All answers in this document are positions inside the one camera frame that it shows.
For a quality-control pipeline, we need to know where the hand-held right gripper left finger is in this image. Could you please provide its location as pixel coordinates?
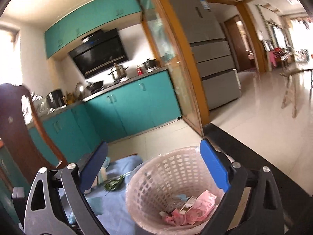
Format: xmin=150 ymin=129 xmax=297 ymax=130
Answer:
xmin=23 ymin=141 xmax=109 ymax=235

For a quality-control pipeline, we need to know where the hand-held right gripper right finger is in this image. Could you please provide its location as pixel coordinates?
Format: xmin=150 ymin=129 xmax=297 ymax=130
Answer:
xmin=199 ymin=139 xmax=286 ymax=235

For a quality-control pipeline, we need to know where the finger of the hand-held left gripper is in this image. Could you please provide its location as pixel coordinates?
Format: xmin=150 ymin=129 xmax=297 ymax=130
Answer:
xmin=11 ymin=187 xmax=26 ymax=224

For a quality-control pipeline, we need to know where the pink white packet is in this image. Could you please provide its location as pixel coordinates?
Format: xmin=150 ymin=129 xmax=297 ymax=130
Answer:
xmin=186 ymin=192 xmax=217 ymax=223

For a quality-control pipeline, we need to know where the tan carton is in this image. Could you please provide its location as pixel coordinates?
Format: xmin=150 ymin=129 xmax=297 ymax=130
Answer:
xmin=178 ymin=196 xmax=196 ymax=212

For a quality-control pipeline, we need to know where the white plastic lattice basket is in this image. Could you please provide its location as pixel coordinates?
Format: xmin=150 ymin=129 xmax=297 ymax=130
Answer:
xmin=125 ymin=146 xmax=245 ymax=235

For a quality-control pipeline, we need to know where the pink plastic bag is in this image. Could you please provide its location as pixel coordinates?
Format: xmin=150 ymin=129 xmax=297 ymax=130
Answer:
xmin=160 ymin=209 xmax=189 ymax=227

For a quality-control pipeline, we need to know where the white plastic wrapper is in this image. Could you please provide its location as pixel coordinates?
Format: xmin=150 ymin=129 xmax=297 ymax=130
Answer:
xmin=96 ymin=157 xmax=111 ymax=193

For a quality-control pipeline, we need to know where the green vegetable leaf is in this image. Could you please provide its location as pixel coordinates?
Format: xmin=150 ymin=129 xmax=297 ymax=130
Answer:
xmin=104 ymin=174 xmax=131 ymax=191

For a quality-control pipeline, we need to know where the blue striped seat cushion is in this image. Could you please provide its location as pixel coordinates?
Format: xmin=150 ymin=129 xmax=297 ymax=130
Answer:
xmin=59 ymin=154 xmax=147 ymax=235

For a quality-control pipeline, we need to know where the teal kitchen base cabinet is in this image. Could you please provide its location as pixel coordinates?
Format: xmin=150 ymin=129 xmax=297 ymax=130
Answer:
xmin=83 ymin=70 xmax=183 ymax=142
xmin=27 ymin=103 xmax=103 ymax=167

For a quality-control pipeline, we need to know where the dark wooden chair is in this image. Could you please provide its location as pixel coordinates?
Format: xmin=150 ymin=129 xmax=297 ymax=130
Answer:
xmin=0 ymin=83 xmax=68 ymax=194

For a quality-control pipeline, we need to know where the steel pot lid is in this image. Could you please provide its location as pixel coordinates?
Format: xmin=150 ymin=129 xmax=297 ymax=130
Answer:
xmin=75 ymin=82 xmax=85 ymax=98

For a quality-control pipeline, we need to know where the black wok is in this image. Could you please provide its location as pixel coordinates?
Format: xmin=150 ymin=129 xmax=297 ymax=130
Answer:
xmin=85 ymin=80 xmax=104 ymax=91

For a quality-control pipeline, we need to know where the steel cooking pot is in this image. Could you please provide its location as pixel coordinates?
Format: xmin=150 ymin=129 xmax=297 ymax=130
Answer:
xmin=108 ymin=64 xmax=129 ymax=81

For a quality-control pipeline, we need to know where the wooden framed glass door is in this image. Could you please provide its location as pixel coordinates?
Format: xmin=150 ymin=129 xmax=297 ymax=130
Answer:
xmin=133 ymin=0 xmax=211 ymax=136

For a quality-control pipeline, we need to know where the black range hood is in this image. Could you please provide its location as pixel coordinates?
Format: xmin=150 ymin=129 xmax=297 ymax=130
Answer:
xmin=68 ymin=28 xmax=129 ymax=77

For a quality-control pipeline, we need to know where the grey refrigerator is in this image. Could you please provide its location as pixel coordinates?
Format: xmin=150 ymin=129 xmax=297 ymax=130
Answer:
xmin=167 ymin=0 xmax=241 ymax=110

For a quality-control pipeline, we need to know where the black cooking pot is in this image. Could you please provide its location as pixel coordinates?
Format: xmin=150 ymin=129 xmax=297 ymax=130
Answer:
xmin=142 ymin=58 xmax=157 ymax=70

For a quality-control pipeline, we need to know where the pink cloth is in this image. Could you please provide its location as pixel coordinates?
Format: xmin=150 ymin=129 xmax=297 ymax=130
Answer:
xmin=268 ymin=49 xmax=282 ymax=66

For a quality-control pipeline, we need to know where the brown wooden door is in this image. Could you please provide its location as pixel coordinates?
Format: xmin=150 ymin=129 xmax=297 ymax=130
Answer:
xmin=224 ymin=15 xmax=260 ymax=72

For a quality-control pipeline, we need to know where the green garland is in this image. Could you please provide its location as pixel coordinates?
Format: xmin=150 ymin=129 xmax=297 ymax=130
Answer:
xmin=257 ymin=5 xmax=273 ymax=42

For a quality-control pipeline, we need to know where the teal wall cabinet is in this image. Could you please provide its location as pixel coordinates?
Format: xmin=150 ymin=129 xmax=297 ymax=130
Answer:
xmin=44 ymin=0 xmax=157 ymax=59

